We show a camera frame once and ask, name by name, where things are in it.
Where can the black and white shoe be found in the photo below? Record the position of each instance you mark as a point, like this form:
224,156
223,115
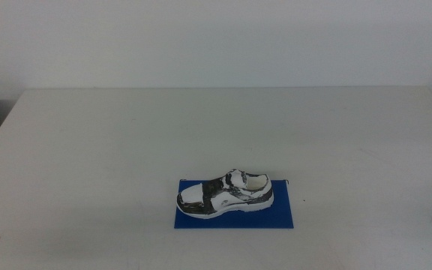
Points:
223,198

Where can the blue mat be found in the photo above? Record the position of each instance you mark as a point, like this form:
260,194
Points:
276,217

